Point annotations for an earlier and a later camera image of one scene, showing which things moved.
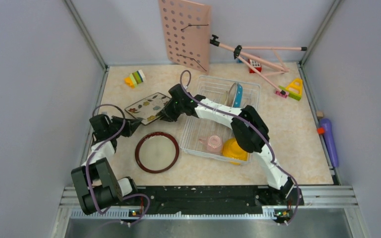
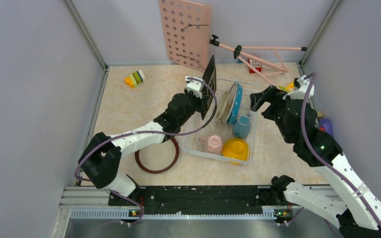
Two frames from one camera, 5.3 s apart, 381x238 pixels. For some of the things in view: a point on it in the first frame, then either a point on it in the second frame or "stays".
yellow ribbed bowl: [231, 148] stays
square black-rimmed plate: [148, 108] to [209, 81]
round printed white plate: [231, 95] stays
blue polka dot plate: [238, 99] stays
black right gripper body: [173, 110] to [275, 110]
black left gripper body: [116, 125] to [195, 103]
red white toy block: [255, 64] stays
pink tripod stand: [237, 50] stays
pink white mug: [214, 143] stays
